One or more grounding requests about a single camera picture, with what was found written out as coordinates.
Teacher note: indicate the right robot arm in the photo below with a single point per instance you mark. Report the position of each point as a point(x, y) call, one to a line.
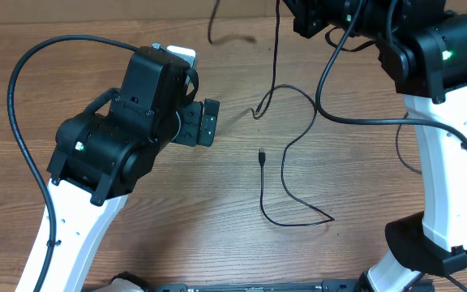
point(423, 48)

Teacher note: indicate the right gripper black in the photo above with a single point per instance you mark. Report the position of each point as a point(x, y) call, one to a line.
point(308, 15)

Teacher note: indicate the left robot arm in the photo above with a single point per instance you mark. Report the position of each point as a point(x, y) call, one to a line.
point(101, 153)

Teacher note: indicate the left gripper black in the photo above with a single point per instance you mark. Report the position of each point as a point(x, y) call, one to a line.
point(192, 134)

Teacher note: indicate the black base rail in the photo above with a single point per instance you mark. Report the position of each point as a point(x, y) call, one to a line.
point(129, 282)

